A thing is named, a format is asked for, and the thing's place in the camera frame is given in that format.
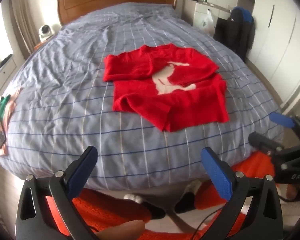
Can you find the wooden headboard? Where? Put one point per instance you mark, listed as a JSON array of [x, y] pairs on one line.
[[115, 0]]

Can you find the white wardrobe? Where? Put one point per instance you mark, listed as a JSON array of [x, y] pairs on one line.
[[277, 50]]

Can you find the black jacket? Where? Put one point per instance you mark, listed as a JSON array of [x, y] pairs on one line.
[[233, 35]]

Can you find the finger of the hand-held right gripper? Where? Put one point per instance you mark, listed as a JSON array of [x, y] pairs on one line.
[[281, 119], [262, 142]]

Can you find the beige curtain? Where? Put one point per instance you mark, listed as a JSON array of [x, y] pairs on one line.
[[25, 25]]

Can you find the black slipper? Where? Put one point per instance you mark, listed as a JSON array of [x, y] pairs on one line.
[[185, 202], [153, 210]]

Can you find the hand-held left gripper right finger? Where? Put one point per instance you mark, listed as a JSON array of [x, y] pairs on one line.
[[217, 175]]

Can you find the green cloth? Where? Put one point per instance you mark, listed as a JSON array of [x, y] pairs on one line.
[[2, 103]]

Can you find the green and pink clothes pile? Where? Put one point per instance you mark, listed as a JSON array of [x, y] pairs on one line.
[[11, 105]]

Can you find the red sweater with white print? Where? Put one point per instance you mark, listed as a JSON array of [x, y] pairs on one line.
[[170, 92]]

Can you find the orange fleece pants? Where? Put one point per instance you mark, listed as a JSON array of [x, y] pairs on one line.
[[107, 212]]

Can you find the blue garment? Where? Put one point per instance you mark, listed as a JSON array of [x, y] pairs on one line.
[[246, 15]]

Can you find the bed with blue checked duvet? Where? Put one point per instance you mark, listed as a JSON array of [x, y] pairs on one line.
[[65, 92]]

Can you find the white plastic bag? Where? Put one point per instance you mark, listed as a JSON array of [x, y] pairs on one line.
[[207, 22]]

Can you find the white desk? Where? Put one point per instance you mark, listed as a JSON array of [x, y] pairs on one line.
[[197, 7]]

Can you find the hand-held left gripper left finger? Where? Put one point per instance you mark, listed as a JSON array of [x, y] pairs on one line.
[[82, 172]]

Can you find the person's right hand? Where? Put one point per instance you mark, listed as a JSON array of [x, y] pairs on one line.
[[293, 193]]

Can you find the white window cabinet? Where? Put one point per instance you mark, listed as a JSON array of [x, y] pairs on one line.
[[2, 77]]

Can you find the dark cloth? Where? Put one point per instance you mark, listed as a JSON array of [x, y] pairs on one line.
[[1, 63]]

